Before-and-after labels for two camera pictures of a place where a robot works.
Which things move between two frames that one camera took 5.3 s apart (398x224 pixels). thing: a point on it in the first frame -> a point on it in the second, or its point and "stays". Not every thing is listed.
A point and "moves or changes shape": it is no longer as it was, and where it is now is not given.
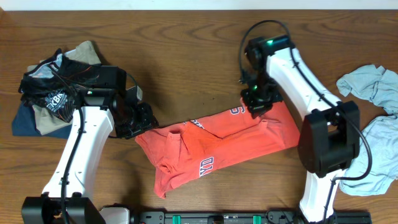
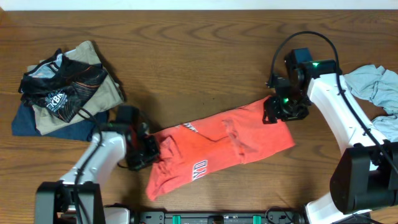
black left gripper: (144, 119) -> (148, 152)
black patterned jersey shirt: (55, 88) stays
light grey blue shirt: (380, 85) stays
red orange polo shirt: (181, 150) moves or changes shape
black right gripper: (261, 101) -> (274, 109)
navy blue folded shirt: (24, 124) stays
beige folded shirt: (85, 53) stays
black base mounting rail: (242, 218) stays
